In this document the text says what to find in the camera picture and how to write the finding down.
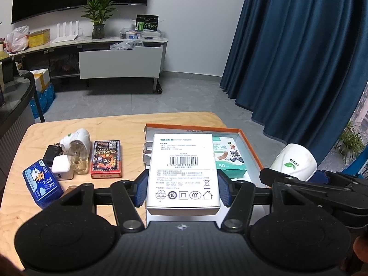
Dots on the white plug-in repellent green button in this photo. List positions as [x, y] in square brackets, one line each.
[80, 138]

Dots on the white and yellow cardboard box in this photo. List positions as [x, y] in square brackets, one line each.
[40, 77]

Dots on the orange-rimmed shallow cardboard box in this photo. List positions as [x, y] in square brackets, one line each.
[250, 153]

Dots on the white charger cube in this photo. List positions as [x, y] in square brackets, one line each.
[61, 167]

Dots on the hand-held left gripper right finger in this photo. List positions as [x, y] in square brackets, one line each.
[224, 189]

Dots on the balcony potted plant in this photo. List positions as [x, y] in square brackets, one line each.
[349, 142]

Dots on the blue plastic bag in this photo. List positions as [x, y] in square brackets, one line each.
[43, 100]

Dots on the white and red plastic bag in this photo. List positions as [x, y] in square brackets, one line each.
[17, 39]

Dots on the dark blue curtain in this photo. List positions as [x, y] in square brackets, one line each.
[287, 49]

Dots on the dark round side table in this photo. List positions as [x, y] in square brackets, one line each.
[14, 100]

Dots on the black power adapter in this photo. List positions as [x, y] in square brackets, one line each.
[51, 153]

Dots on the green bandage box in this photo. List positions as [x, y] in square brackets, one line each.
[230, 165]

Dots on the crumpled clear plastic bags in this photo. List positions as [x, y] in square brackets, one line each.
[126, 45]

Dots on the potted bamboo plant in vase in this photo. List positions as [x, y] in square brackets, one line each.
[99, 11]

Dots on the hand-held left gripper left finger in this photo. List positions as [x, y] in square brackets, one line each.
[141, 189]

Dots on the black roll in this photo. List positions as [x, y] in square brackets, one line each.
[158, 87]

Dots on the white plug-in repellent leaf logo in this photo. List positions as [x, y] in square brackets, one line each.
[293, 161]

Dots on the white power adapter box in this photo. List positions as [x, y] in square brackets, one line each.
[184, 178]

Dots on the red playing card box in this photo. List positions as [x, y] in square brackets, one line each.
[105, 159]

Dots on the clear plastic item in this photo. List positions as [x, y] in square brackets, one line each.
[147, 153]

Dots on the blue tissue pack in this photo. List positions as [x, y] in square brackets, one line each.
[40, 184]

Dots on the green and black box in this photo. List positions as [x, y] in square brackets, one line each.
[147, 23]

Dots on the clear plastic organizer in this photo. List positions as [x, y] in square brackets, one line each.
[130, 33]

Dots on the white-topped television cabinet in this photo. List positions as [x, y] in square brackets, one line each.
[120, 63]

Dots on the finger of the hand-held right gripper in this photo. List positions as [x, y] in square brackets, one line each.
[287, 179]
[326, 174]

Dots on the white router with antennas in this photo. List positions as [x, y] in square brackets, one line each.
[64, 36]

